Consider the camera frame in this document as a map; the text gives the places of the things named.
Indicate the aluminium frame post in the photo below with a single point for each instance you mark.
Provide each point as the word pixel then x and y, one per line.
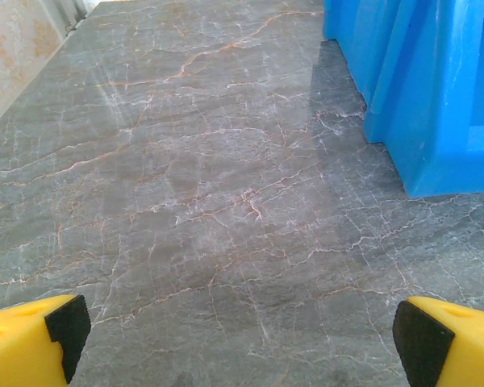
pixel 64 12

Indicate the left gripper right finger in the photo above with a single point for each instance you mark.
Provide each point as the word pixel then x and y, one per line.
pixel 460 350

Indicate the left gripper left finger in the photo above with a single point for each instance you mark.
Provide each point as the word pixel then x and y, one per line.
pixel 16 346

